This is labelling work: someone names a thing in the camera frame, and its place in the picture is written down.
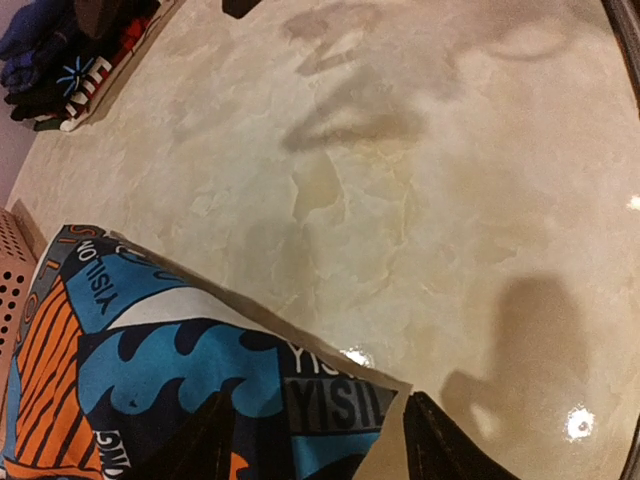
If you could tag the aluminium front rail frame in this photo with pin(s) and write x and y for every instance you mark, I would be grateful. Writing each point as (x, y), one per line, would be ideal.
(623, 16)

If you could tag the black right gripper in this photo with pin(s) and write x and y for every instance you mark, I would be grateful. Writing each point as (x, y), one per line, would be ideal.
(239, 8)

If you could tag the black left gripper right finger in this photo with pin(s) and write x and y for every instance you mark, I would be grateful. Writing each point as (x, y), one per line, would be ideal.
(437, 448)

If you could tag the black folded printed garment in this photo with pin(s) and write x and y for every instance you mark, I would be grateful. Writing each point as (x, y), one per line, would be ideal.
(111, 34)

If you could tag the orange patterned garment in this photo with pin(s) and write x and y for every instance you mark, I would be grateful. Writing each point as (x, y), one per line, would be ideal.
(107, 333)

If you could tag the pink perforated plastic basket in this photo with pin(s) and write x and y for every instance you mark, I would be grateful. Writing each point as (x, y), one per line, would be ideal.
(17, 265)

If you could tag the navy blue Mickey t-shirt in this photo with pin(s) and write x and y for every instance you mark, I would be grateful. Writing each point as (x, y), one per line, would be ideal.
(37, 35)

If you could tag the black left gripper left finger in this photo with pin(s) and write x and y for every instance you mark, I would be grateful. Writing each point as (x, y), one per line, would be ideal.
(170, 443)

